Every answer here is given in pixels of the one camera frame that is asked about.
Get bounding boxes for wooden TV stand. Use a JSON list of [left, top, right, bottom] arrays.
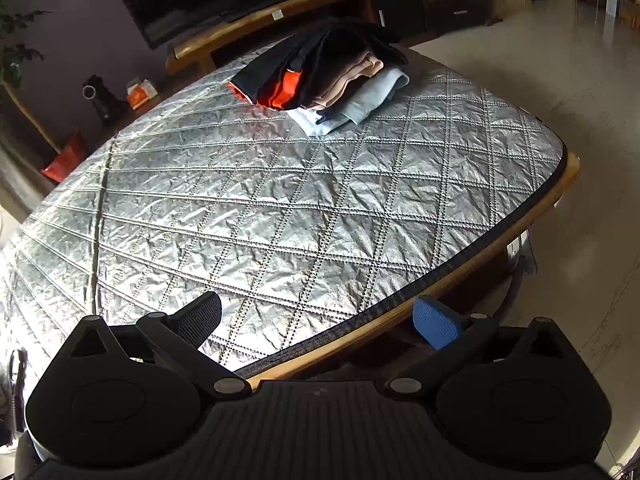
[[165, 0, 378, 76]]

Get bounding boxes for silver quilted bedspread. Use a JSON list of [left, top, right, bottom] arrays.
[[1, 51, 567, 389]]

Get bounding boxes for light blue folded garment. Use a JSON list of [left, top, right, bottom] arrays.
[[286, 67, 410, 136]]

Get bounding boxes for navy zip jacket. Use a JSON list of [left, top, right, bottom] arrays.
[[228, 20, 407, 110]]

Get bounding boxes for red plant pot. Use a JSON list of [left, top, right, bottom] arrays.
[[41, 130, 88, 183]]

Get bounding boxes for black magnifier tool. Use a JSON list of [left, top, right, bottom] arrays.
[[0, 349, 28, 446]]

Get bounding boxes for beige curtain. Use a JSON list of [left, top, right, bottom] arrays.
[[1, 116, 55, 222]]

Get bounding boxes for dark wooden side cabinet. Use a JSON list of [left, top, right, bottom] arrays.
[[373, 0, 500, 44]]

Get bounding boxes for pink folded garment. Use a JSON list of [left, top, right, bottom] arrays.
[[305, 50, 384, 110]]

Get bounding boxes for orange tissue box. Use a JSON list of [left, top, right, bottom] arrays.
[[126, 77, 158, 110]]

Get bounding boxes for black cylindrical speaker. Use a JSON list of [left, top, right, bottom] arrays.
[[81, 75, 128, 126]]

